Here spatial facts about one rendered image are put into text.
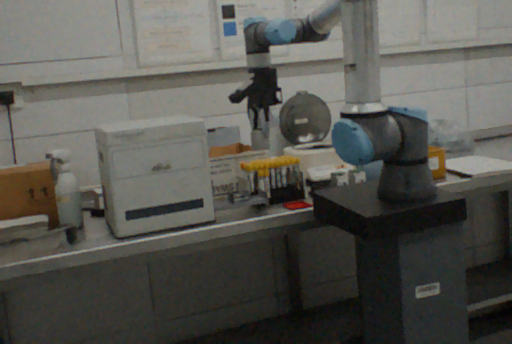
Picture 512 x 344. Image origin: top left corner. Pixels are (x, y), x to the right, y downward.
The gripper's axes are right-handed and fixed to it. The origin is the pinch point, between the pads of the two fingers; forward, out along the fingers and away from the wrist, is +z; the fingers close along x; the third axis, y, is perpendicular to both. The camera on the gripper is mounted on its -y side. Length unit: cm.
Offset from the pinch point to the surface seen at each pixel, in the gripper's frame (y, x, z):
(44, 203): -57, 38, 15
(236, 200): -13.0, -4.0, 17.5
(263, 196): -3.8, -4.5, 18.1
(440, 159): 59, -19, 16
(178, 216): -30.8, -1.5, 18.8
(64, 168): -52, 27, 4
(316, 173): 29.5, 10.6, 18.3
